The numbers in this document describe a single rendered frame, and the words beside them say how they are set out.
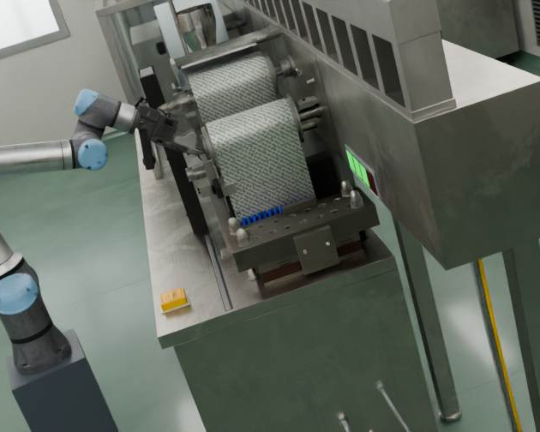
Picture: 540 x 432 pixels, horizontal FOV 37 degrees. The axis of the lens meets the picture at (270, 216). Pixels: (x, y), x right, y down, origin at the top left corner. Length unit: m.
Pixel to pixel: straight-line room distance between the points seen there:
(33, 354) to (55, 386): 0.10
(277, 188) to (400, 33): 0.99
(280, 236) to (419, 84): 0.83
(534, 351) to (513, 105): 0.57
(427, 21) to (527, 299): 0.64
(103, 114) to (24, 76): 5.69
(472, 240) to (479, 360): 1.75
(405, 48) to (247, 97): 1.11
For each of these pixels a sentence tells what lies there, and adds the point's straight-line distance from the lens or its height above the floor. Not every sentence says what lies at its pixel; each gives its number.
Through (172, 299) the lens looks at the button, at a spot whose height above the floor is 0.92.
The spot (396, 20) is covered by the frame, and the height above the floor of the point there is 1.62.
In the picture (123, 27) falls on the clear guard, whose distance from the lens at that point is 3.22.
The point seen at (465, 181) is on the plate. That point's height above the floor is 1.30.
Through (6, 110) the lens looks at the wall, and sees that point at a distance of 7.98.
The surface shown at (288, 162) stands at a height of 1.15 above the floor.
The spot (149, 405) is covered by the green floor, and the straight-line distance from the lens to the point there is 3.62.
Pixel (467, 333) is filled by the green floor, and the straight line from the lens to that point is 3.45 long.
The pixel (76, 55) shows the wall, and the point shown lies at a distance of 7.83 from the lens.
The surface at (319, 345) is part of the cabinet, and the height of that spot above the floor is 0.71.
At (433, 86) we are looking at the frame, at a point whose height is 1.49.
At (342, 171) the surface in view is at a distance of 2.37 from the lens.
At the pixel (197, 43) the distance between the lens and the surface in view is 2.94.
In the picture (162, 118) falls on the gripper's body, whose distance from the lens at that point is 2.23.
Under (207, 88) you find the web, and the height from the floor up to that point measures 1.37.
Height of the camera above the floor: 1.91
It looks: 22 degrees down
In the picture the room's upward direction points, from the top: 17 degrees counter-clockwise
